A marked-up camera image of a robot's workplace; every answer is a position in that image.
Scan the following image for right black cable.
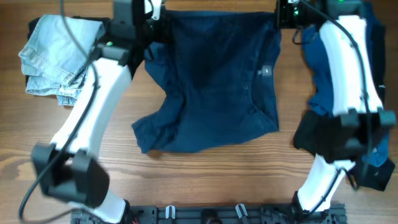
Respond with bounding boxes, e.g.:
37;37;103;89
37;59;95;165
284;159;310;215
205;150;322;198
291;0;374;215

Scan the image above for black cable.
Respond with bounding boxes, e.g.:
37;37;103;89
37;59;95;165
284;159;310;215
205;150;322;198
291;0;374;215
17;0;103;224

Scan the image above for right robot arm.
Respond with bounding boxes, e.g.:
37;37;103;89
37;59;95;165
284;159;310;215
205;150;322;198
275;1;397;221

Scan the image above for left black cable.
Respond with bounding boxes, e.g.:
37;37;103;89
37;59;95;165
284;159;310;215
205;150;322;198
17;0;103;224

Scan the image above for navy blue shorts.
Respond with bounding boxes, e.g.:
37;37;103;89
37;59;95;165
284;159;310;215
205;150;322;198
132;10;281;153

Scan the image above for black garment under pile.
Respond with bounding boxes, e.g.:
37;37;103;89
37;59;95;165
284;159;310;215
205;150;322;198
294;27;395;192

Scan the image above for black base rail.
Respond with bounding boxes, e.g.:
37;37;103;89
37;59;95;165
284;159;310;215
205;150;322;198
70;203;348;224

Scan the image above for blue garment in pile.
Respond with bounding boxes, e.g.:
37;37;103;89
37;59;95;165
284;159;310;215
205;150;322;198
300;0;391;168

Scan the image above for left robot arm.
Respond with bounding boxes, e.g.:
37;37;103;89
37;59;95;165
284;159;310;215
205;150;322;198
31;1;164;223

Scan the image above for folded black garment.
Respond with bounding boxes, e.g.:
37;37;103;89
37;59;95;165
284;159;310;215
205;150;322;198
19;14;110;85

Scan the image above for folded light blue jeans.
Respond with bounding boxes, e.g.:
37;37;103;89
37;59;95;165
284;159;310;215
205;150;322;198
18;14;88;106

